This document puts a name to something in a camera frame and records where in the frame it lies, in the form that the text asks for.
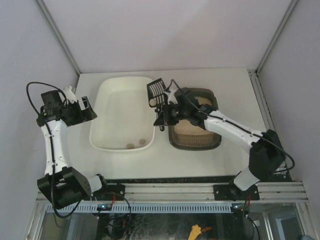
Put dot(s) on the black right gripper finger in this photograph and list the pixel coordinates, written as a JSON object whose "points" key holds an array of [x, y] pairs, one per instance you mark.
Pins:
{"points": [[160, 120], [173, 117]]}

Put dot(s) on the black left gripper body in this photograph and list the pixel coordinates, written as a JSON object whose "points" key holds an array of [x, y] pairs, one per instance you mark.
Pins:
{"points": [[81, 113]]}

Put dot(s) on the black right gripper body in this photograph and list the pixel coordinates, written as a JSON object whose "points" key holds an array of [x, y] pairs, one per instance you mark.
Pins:
{"points": [[163, 113]]}

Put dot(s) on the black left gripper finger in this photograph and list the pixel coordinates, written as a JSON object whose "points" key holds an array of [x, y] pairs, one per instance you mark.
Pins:
{"points": [[88, 112], [81, 117]]}

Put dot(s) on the pale clump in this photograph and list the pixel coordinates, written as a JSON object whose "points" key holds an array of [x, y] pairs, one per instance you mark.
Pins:
{"points": [[152, 102]]}

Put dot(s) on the grey clump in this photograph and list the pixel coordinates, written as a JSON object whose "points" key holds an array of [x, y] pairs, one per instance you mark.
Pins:
{"points": [[142, 141], [130, 146]]}

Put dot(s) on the black litter scoop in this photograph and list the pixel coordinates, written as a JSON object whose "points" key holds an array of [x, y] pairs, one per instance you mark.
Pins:
{"points": [[156, 91]]}

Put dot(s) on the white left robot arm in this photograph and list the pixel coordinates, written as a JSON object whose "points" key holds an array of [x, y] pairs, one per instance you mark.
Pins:
{"points": [[62, 184]]}

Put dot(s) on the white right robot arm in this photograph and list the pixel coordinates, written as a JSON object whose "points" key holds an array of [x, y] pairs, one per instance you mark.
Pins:
{"points": [[265, 151]]}

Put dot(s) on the beige cat litter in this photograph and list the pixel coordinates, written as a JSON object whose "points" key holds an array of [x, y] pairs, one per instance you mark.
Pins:
{"points": [[184, 127]]}

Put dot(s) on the dark grey litter box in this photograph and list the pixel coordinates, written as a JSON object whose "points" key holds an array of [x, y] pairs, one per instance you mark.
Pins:
{"points": [[196, 142]]}

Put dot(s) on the white plastic bin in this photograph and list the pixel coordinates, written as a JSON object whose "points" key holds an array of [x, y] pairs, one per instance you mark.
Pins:
{"points": [[123, 115]]}

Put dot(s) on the yellow toy figure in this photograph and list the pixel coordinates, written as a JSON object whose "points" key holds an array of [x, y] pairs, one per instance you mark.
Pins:
{"points": [[196, 230]]}

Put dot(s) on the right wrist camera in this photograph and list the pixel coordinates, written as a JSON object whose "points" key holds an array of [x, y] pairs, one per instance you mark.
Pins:
{"points": [[184, 96]]}

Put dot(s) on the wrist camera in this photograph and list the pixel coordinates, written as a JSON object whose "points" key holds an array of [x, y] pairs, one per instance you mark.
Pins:
{"points": [[51, 99], [184, 96]]}

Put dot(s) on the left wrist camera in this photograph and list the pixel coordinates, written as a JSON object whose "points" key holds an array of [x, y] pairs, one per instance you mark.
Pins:
{"points": [[51, 99]]}

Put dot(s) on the aluminium frame rail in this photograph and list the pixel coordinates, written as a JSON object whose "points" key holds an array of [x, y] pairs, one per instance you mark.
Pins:
{"points": [[264, 192]]}

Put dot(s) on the grey slotted cable duct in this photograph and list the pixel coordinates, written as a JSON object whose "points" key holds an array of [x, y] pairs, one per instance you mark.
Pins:
{"points": [[154, 208]]}

